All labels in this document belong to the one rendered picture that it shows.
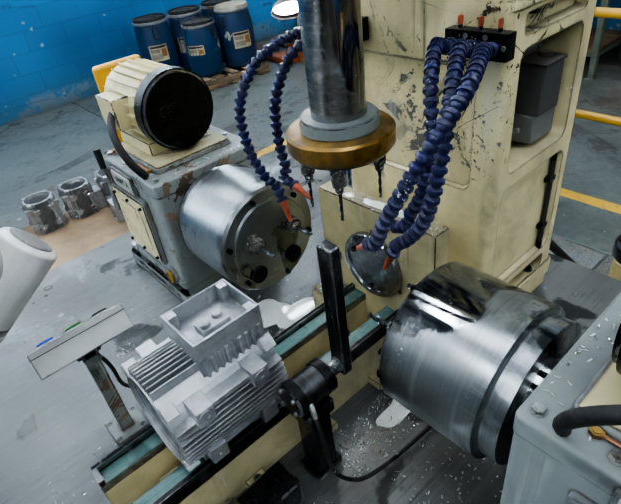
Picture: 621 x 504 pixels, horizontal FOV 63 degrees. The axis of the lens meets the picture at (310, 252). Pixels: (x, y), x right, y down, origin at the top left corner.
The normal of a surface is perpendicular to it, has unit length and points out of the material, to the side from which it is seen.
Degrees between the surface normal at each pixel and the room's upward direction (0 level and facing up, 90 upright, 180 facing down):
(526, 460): 90
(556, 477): 90
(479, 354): 36
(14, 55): 90
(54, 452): 0
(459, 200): 90
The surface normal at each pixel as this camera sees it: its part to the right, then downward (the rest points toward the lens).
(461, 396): -0.72, 0.09
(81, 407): -0.12, -0.80
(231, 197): -0.41, -0.54
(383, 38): -0.74, 0.46
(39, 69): 0.66, 0.37
